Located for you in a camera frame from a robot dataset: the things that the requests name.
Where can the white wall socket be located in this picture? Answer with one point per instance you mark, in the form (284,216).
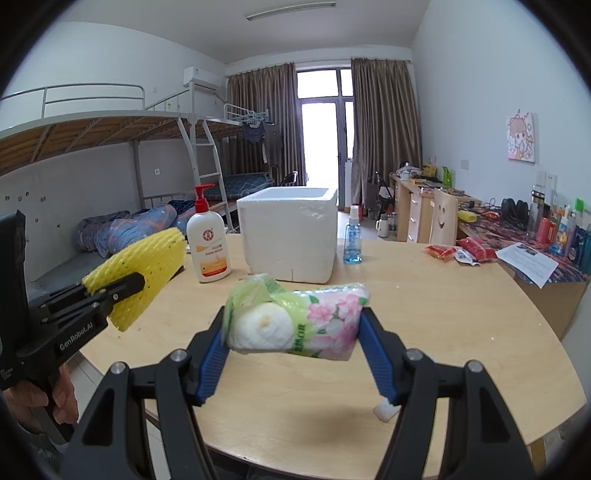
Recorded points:
(546,177)

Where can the blue star quilt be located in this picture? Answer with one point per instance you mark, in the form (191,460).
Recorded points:
(129,226)

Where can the wooden chair with smiley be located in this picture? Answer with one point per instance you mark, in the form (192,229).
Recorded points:
(443,217)

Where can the small red snack packet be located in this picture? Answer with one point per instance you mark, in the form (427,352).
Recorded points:
(439,252)

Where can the pink cartoon wall poster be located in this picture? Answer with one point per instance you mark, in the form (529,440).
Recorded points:
(521,137)

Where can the green bottle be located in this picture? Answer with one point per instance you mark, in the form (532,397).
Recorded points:
(447,176)

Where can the grey metal bunk bed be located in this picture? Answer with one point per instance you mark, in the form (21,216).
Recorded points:
(231,121)
(92,127)

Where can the glass balcony door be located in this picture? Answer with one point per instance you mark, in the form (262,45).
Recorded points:
(323,138)

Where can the white thermos flask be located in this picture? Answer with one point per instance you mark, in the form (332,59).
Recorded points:
(381,227)

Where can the yellow foam fruit net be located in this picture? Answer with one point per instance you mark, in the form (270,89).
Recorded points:
(147,258)

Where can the black folding chair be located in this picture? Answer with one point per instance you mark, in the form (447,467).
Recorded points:
(290,179)

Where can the ceiling tube light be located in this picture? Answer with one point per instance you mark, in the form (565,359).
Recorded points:
(291,11)

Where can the yellow object on desk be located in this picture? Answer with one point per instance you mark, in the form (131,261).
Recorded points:
(466,216)

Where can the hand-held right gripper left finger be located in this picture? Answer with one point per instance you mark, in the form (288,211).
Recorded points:
(212,364)

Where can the brown curtain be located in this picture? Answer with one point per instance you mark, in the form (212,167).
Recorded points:
(258,106)
(385,129)

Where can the white snack packet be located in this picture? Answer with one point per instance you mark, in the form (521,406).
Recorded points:
(466,259)

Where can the blue plaid bedding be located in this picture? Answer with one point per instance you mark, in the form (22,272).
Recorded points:
(244,184)

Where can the printed paper sheet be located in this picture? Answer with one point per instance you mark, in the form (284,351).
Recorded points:
(528,263)

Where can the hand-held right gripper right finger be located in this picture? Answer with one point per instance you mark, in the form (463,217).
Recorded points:
(376,360)

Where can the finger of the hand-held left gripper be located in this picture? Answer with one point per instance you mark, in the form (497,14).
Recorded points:
(124,285)

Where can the large red snack packet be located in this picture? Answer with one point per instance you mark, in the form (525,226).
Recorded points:
(480,249)

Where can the hanging dark clothes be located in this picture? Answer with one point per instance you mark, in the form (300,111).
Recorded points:
(261,143)

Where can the lotion bottle with red pump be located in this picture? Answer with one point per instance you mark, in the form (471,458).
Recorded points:
(207,249)

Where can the white foam tube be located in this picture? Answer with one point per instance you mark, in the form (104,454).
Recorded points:
(385,410)

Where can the person's left hand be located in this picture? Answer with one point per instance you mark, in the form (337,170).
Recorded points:
(64,397)

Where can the grey bunk bed ladder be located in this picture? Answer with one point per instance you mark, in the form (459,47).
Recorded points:
(203,175)

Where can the white air conditioner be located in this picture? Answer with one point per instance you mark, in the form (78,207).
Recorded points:
(201,77)

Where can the floral tissue packet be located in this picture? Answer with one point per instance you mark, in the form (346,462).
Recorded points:
(323,323)

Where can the desk with patterned cover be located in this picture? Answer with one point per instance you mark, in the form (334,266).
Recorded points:
(554,304)

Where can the wooden desk with drawers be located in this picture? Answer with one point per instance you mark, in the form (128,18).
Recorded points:
(406,207)

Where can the row of toiletry bottles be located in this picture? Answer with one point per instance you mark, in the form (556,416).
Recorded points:
(563,235)

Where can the blue spray bottle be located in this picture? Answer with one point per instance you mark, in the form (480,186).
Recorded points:
(353,249)

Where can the black headphones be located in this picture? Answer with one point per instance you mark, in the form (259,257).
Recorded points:
(515,213)

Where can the white foam box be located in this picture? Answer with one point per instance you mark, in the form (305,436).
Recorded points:
(286,240)

